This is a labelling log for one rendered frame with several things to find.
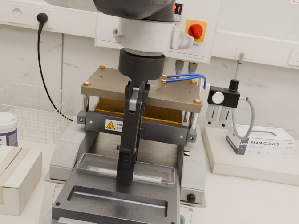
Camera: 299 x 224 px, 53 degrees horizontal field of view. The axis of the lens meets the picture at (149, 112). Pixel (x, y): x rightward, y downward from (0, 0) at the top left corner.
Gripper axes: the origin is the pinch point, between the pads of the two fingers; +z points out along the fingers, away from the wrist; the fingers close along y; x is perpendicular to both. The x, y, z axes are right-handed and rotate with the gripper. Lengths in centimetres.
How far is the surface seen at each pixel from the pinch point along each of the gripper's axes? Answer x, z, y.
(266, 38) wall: 41, -18, -71
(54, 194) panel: -14.4, 12.7, -1.1
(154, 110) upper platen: 3.2, -3.0, -18.3
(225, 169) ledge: 32, 25, -44
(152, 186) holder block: 5.3, 3.6, 3.1
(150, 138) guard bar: 3.4, 1.2, -11.6
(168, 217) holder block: 8.5, 3.6, 10.3
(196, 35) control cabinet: 11.0, -20.3, -31.6
